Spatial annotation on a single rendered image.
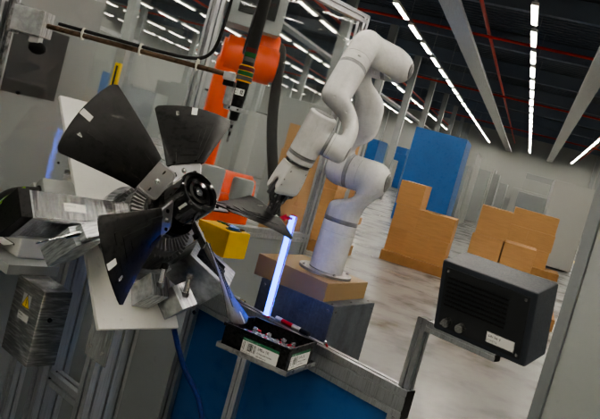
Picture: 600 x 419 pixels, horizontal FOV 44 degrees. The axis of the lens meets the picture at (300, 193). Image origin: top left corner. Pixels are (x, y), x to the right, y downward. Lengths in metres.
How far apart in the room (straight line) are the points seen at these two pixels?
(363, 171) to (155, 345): 1.14
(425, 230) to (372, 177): 8.69
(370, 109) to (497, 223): 7.00
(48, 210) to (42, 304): 0.40
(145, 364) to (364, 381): 1.22
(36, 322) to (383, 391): 0.97
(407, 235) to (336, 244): 8.67
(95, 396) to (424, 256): 9.31
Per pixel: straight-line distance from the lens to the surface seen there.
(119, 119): 1.91
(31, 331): 2.19
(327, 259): 2.54
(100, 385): 2.14
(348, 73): 2.19
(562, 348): 3.39
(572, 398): 3.39
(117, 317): 1.98
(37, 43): 2.21
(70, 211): 1.87
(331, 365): 2.17
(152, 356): 3.08
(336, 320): 2.46
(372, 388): 2.09
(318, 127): 2.07
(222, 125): 2.17
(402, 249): 11.21
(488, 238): 9.37
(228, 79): 2.02
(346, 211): 2.52
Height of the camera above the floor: 1.43
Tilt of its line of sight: 4 degrees down
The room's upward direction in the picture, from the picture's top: 15 degrees clockwise
